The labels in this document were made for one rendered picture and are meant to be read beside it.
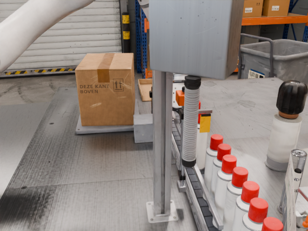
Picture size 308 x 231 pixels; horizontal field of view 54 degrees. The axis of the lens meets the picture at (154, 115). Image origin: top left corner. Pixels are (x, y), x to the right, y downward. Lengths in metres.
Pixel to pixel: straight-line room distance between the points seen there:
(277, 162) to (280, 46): 2.98
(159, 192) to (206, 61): 0.42
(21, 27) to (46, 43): 4.18
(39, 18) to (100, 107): 0.51
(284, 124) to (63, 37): 4.47
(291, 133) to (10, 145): 1.09
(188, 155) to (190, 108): 0.11
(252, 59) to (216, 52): 2.72
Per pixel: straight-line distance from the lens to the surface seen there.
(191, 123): 0.64
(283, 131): 1.03
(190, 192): 0.94
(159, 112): 0.74
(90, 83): 1.33
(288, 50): 3.96
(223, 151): 0.76
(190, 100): 0.62
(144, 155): 1.20
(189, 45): 0.61
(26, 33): 1.03
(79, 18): 5.11
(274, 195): 0.98
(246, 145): 1.22
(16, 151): 1.36
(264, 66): 3.22
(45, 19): 1.03
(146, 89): 1.90
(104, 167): 1.14
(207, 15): 0.59
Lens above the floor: 1.47
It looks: 25 degrees down
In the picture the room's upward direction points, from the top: straight up
